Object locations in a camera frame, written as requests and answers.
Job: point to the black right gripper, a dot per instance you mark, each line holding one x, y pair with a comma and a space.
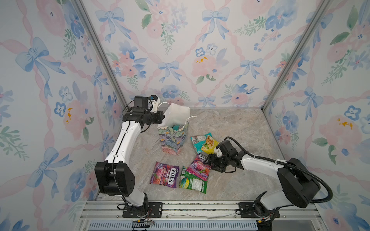
212, 158

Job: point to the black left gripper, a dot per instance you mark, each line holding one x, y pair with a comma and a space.
160, 116

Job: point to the purple fox's bag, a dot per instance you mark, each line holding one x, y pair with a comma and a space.
199, 168
165, 175

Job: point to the floral paper gift bag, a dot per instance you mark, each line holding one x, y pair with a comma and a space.
172, 141

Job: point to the green Fox's candy bag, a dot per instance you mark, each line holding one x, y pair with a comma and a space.
192, 182

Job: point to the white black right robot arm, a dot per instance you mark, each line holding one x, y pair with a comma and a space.
298, 188

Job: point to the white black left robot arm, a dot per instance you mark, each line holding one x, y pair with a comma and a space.
114, 176

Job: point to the yellow snack bag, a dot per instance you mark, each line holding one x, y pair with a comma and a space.
209, 146

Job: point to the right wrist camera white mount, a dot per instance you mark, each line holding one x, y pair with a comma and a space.
218, 151

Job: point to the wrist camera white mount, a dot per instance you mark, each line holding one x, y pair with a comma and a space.
218, 151
155, 101

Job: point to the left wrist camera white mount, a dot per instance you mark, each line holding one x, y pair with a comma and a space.
155, 101

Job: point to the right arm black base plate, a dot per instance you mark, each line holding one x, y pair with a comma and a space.
250, 210

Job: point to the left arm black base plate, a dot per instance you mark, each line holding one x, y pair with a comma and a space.
147, 210

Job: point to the left aluminium corner post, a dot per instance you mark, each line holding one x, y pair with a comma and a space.
86, 21

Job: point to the aluminium corner post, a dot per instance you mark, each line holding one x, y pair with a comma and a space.
317, 16
86, 21

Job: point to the aluminium front rail frame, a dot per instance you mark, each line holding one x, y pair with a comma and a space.
195, 216

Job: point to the right aluminium corner post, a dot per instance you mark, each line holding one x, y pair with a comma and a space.
317, 16

